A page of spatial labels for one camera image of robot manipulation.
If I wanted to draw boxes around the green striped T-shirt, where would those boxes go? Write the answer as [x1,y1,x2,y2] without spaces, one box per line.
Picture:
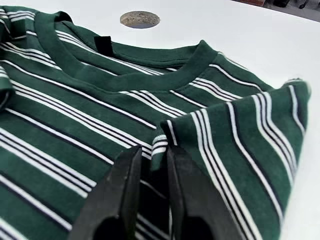
[0,5,313,240]

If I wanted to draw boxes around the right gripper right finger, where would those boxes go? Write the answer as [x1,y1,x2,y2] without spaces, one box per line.
[166,146,249,240]

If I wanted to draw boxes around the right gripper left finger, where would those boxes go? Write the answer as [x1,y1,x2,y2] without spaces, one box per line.
[67,145,143,240]

